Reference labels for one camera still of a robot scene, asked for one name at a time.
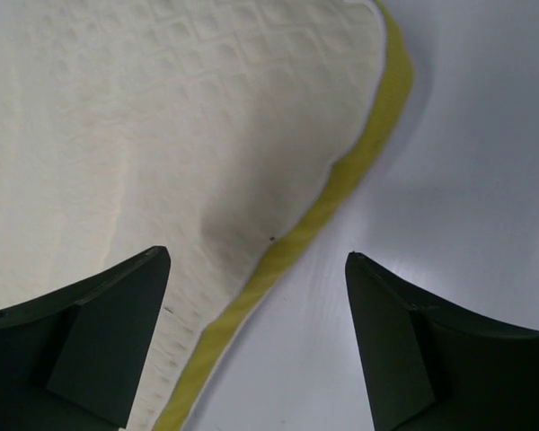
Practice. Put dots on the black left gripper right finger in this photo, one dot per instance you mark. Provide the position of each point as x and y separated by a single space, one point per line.
430 364

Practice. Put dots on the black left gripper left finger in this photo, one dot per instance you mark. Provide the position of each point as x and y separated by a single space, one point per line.
72 359

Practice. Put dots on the cream pillow with yellow band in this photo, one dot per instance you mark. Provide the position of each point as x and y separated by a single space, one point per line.
228 132

